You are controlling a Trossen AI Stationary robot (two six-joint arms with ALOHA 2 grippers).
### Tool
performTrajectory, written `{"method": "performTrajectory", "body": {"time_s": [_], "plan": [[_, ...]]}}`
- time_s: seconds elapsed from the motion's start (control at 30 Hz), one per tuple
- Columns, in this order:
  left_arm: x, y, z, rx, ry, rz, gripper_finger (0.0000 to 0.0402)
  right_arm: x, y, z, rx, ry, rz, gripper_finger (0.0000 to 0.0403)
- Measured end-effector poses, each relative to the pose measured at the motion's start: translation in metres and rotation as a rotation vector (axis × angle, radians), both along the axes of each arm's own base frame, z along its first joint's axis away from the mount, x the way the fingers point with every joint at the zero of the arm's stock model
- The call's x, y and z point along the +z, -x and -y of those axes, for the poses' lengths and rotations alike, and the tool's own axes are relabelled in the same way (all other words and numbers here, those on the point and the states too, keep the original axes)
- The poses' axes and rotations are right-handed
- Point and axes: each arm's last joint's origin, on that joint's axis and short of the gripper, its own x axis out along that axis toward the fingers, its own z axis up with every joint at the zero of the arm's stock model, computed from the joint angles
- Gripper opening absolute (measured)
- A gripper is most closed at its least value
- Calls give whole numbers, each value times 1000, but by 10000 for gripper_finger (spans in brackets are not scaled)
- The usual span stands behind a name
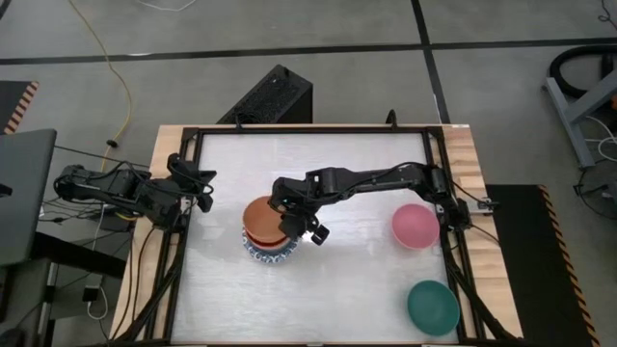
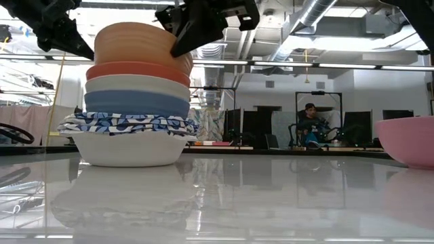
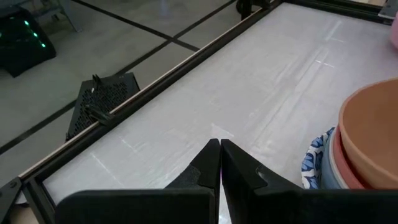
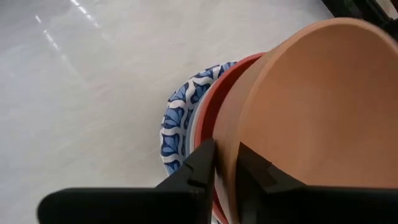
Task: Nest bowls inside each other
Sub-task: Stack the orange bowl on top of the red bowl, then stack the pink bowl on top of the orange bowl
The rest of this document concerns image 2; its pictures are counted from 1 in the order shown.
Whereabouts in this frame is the black cable loop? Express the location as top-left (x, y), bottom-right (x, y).
top-left (0, 122), bottom-right (35, 145)

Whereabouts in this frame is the corrugated silver duct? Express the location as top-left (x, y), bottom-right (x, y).
top-left (196, 42), bottom-right (226, 87)

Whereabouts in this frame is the silver ceiling air duct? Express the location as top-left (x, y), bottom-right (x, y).
top-left (271, 0), bottom-right (340, 62)

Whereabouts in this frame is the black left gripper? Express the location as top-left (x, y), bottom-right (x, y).
top-left (0, 0), bottom-right (95, 61)

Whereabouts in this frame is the pink cloth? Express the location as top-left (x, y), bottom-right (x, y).
top-left (0, 104), bottom-right (75, 146)

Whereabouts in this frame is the long suspended light strip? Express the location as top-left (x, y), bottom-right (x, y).
top-left (193, 60), bottom-right (434, 71)

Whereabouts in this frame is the blue plastic bowl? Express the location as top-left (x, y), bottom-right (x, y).
top-left (83, 89), bottom-right (191, 119)

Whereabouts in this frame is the pink plastic bowl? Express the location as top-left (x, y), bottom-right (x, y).
top-left (374, 116), bottom-right (434, 169)

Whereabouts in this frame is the black panel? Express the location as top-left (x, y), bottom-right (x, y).
top-left (242, 110), bottom-right (272, 150)

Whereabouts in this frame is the cream plastic bowl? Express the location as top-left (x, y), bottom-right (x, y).
top-left (84, 74), bottom-right (191, 102)

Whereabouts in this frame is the leaf patterned cloth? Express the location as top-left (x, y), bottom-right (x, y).
top-left (188, 107), bottom-right (225, 143)

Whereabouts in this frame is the black metal frame stand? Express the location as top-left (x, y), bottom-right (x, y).
top-left (294, 90), bottom-right (343, 149)
top-left (193, 86), bottom-right (237, 150)

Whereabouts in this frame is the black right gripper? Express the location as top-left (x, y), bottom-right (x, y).
top-left (155, 0), bottom-right (260, 58)

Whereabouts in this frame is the coral red plastic bowl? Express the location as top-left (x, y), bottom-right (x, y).
top-left (85, 61), bottom-right (191, 88)

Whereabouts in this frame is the white scalloped bottom bowl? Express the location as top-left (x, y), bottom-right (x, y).
top-left (69, 130), bottom-right (199, 168)

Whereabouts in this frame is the person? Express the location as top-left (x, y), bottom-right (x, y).
top-left (298, 103), bottom-right (332, 149)

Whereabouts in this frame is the orange plastic bowl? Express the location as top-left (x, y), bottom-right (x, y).
top-left (94, 22), bottom-right (194, 77)

